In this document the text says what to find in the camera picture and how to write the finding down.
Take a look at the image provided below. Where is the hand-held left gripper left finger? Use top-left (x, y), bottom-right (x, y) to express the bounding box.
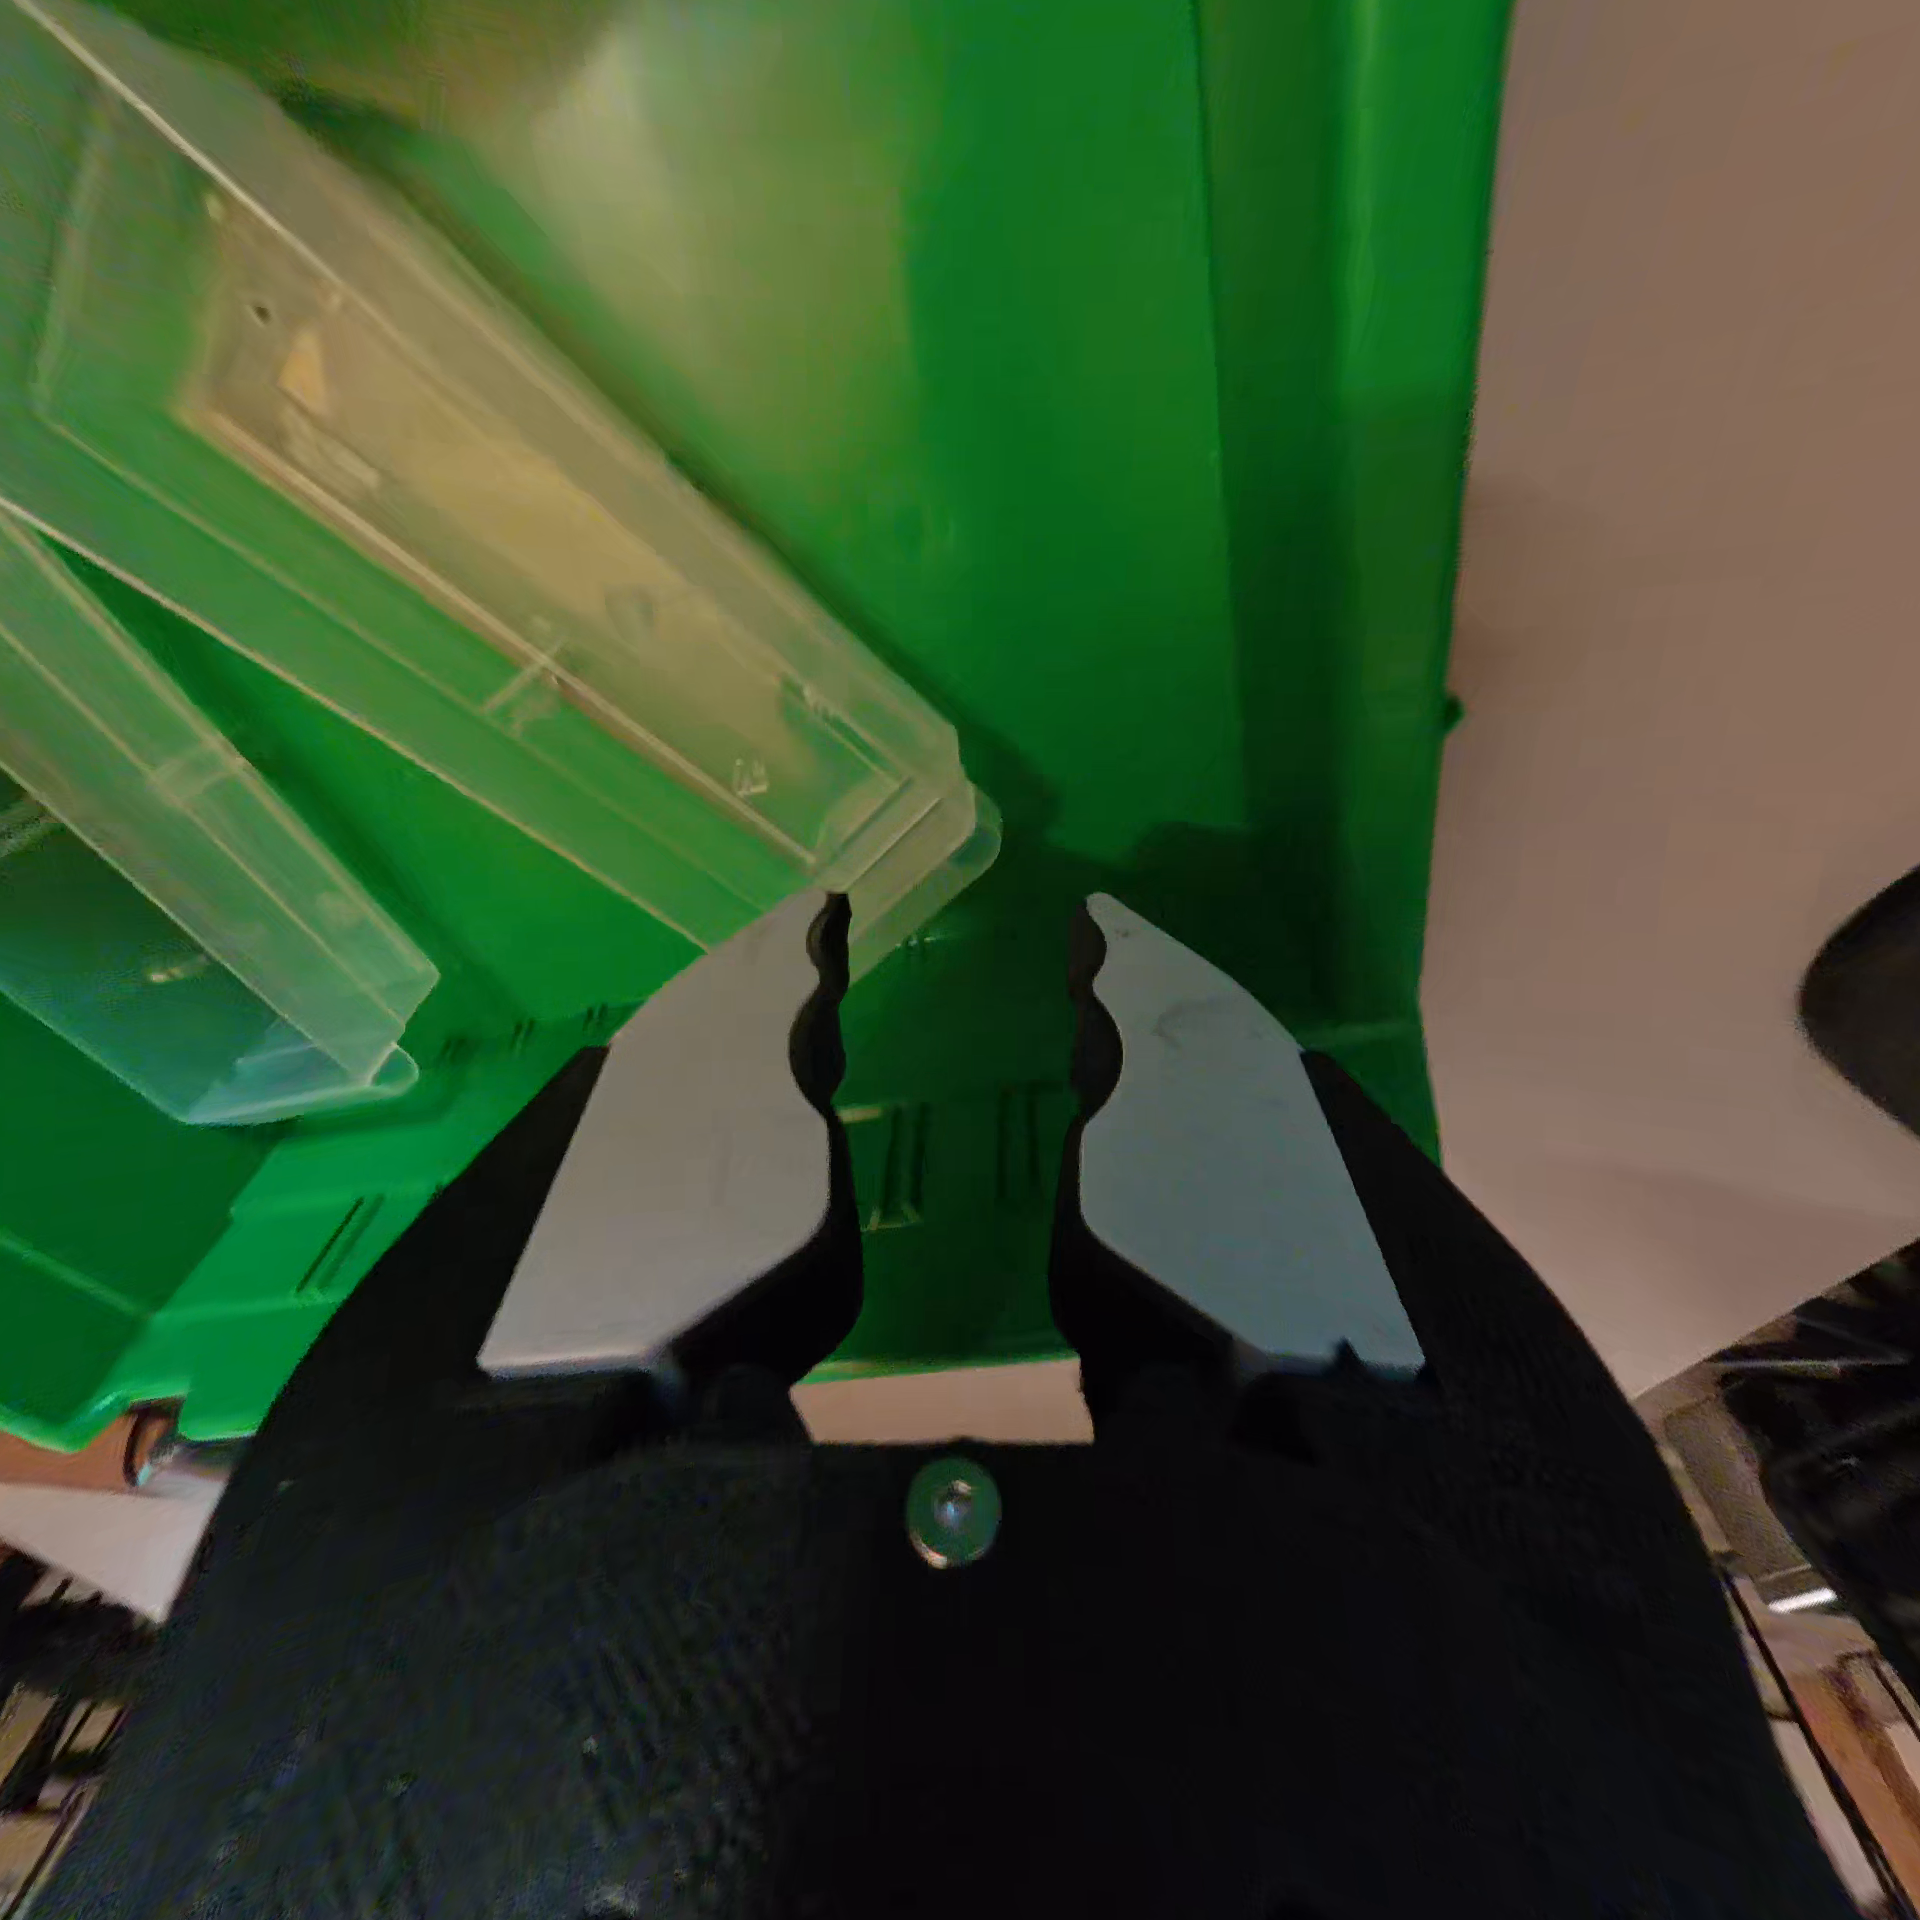
top-left (474, 892), bottom-right (866, 1404)

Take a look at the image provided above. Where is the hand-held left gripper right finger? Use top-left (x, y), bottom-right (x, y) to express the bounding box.
top-left (1047, 892), bottom-right (1425, 1404)

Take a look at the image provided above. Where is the clear plastic drawer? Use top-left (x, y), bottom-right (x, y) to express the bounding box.
top-left (0, 516), bottom-right (440, 1127)
top-left (0, 0), bottom-right (1002, 962)

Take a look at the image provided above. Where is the green plastic bin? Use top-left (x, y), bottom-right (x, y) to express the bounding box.
top-left (0, 0), bottom-right (1518, 1455)

